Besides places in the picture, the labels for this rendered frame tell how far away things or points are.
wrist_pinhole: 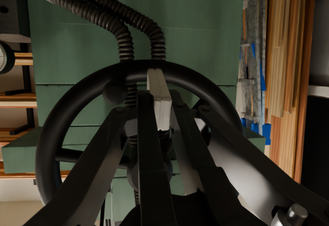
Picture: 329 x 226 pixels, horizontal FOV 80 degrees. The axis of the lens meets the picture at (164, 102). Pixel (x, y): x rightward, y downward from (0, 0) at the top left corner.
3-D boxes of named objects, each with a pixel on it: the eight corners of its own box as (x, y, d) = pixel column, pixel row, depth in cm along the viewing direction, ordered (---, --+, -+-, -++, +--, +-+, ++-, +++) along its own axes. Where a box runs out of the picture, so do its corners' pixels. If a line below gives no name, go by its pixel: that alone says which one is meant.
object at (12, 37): (13, -15, 33) (18, 34, 35) (45, 7, 45) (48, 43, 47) (-44, -19, 32) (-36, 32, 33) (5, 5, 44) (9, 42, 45)
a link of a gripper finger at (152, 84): (160, 131, 16) (151, 131, 16) (153, 93, 22) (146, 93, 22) (162, 99, 15) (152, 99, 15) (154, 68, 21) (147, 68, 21)
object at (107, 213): (113, 186, 81) (114, 218, 84) (115, 174, 90) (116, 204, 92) (91, 187, 80) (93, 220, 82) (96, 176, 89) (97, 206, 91)
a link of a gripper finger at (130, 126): (153, 137, 14) (111, 139, 14) (149, 103, 19) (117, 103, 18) (154, 120, 14) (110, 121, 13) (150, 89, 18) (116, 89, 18)
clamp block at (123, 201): (188, 172, 37) (186, 215, 39) (174, 146, 51) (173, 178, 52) (107, 178, 35) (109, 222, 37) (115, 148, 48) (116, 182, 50)
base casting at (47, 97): (239, 85, 46) (236, 123, 48) (182, 77, 102) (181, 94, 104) (31, 84, 40) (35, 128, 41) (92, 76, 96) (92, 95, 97)
